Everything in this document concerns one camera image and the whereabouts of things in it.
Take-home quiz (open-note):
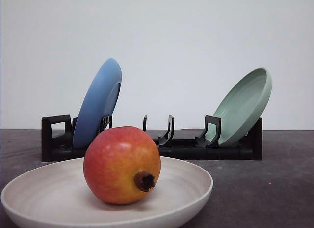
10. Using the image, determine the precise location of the white plate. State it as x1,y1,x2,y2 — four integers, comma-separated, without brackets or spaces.
0,158,213,228

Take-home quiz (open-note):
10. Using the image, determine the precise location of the blue plate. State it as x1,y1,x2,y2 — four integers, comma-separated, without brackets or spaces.
73,58,122,149

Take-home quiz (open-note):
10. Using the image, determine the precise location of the black dish rack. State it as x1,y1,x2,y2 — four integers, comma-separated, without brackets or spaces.
41,114,263,162

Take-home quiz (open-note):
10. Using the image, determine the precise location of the red yellow pomegranate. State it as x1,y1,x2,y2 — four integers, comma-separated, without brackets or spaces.
83,126,161,205

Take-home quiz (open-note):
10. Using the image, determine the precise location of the green plate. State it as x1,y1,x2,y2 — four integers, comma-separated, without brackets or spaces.
206,68,272,147

